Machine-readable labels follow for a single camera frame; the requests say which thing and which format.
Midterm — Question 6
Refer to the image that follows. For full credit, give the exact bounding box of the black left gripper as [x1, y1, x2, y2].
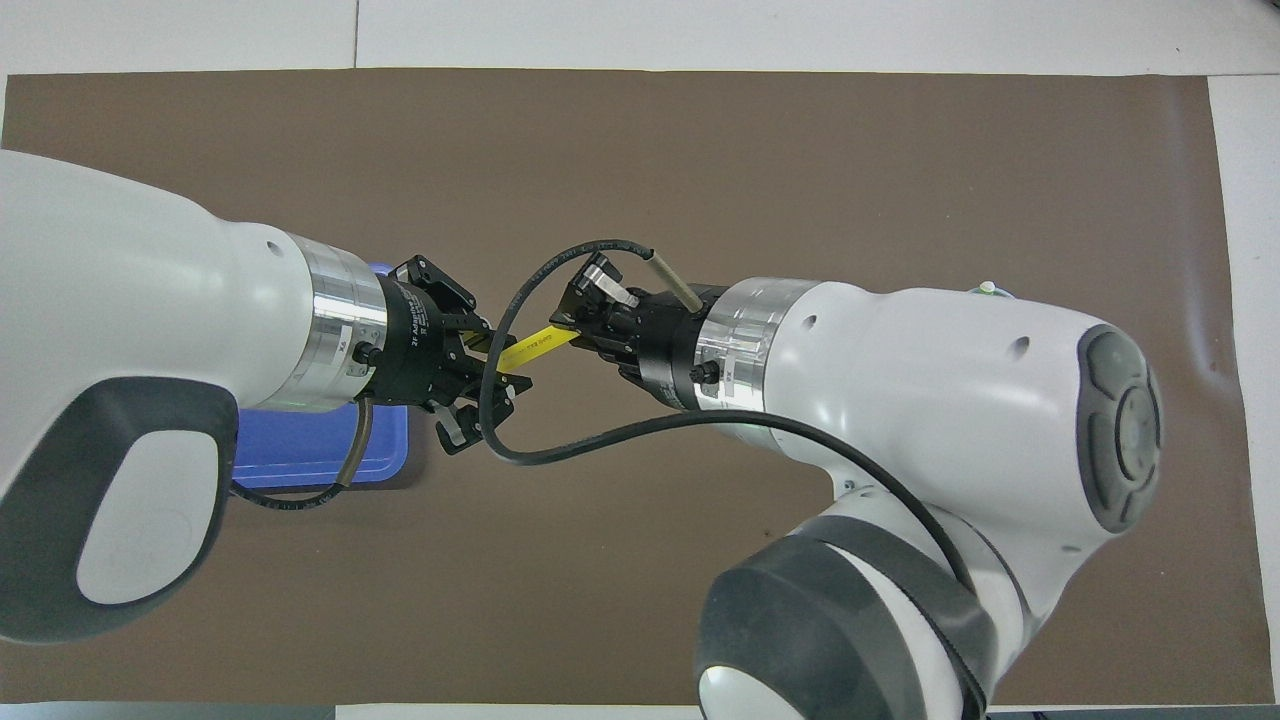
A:
[378, 255, 533, 456]

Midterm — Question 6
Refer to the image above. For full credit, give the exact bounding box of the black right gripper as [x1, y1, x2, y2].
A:
[552, 253, 726, 411]

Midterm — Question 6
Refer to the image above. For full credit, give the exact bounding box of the yellow marker pen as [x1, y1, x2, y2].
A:
[465, 325, 581, 373]

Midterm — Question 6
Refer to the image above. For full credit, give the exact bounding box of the blue plastic tray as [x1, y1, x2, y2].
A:
[232, 262, 411, 493]

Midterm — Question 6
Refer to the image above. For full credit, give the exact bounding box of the brown table mat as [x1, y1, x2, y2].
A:
[0, 68, 1276, 706]

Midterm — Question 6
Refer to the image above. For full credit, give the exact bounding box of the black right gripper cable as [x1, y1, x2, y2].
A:
[478, 238, 981, 601]

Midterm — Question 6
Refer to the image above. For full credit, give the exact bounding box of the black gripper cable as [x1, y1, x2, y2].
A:
[230, 398, 376, 511]
[478, 238, 981, 601]

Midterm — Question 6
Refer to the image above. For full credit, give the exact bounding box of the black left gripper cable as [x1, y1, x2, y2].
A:
[230, 398, 376, 511]

